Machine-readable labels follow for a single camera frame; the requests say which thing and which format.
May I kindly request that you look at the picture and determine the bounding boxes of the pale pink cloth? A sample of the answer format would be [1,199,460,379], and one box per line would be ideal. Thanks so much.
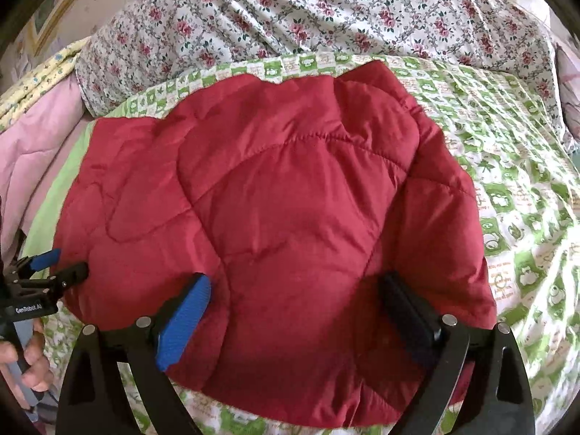
[555,43,580,143]

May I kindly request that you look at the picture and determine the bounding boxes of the red padded jacket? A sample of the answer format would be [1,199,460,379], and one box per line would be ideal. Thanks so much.
[50,59,499,429]

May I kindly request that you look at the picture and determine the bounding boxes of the framed wall picture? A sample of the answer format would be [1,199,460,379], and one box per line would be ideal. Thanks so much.
[13,0,114,55]

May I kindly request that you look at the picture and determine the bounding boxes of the green checkered bed sheet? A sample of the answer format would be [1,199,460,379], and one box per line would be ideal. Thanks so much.
[18,52,580,435]

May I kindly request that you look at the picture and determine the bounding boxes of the rose print floral quilt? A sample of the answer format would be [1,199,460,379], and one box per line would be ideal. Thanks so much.
[75,0,567,119]

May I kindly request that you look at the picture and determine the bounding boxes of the person's left hand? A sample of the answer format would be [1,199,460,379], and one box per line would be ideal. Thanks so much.
[0,319,55,398]

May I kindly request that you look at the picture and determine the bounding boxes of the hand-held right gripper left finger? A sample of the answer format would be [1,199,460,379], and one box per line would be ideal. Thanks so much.
[54,274,212,435]

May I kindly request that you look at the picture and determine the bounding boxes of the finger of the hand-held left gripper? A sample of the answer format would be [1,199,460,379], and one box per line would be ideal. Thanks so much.
[49,261,90,291]
[18,248,62,278]

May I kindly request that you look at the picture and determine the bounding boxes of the yellow floral quilt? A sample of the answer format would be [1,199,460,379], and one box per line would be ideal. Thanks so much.
[0,38,91,121]

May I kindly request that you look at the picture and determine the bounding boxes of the pink blanket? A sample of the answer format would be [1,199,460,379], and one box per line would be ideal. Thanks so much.
[0,75,98,254]

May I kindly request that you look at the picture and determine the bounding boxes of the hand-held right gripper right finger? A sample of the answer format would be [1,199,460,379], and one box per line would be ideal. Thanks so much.
[377,272,538,435]

